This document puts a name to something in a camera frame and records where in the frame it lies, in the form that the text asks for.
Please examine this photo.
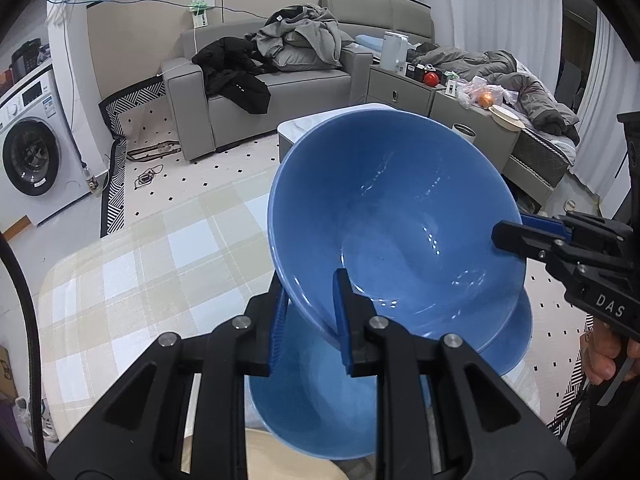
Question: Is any black jacket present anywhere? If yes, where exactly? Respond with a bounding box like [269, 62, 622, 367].
[192, 37, 271, 115]

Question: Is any white washing machine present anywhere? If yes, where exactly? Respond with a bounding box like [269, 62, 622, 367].
[0, 67, 87, 227]

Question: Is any grey duvet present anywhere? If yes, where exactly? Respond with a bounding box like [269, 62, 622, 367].
[415, 45, 582, 147]

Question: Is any pile of grey clothes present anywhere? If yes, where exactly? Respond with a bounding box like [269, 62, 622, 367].
[245, 4, 357, 69]

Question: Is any light blue pillow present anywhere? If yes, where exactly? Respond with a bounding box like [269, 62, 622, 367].
[355, 34, 386, 54]

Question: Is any person's right hand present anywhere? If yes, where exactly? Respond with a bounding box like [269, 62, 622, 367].
[582, 312, 623, 383]

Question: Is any checked tablecloth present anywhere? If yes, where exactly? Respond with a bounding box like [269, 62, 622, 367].
[37, 167, 541, 480]

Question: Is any blue bowl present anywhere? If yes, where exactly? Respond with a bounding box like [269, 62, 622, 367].
[247, 290, 533, 461]
[267, 107, 527, 356]

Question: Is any white kettle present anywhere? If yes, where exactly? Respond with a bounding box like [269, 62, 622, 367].
[382, 31, 411, 74]

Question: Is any white wall power strip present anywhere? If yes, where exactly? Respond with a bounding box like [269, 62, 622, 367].
[189, 0, 217, 29]

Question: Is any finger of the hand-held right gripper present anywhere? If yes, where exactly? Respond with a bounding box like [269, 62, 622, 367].
[491, 221, 566, 261]
[520, 215, 571, 240]

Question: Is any black pressure cooker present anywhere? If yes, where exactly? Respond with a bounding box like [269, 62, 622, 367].
[10, 39, 42, 82]

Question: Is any cream round plate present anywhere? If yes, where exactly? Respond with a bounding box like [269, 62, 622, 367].
[242, 429, 351, 480]

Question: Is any grey nightstand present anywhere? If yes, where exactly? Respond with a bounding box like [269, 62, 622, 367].
[366, 65, 436, 112]

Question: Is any grey sofa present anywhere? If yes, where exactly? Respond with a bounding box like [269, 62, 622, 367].
[162, 0, 434, 162]

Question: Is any white curtain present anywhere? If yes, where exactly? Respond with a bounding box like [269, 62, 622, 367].
[447, 0, 622, 197]

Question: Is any black cable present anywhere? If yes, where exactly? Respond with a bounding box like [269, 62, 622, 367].
[0, 235, 51, 472]

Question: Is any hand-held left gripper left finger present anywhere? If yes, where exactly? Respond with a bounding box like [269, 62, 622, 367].
[47, 272, 291, 480]

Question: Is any white canvas shoe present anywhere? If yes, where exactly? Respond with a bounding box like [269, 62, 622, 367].
[15, 395, 59, 444]

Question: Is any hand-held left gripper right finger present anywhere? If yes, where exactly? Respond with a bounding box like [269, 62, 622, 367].
[332, 268, 576, 480]

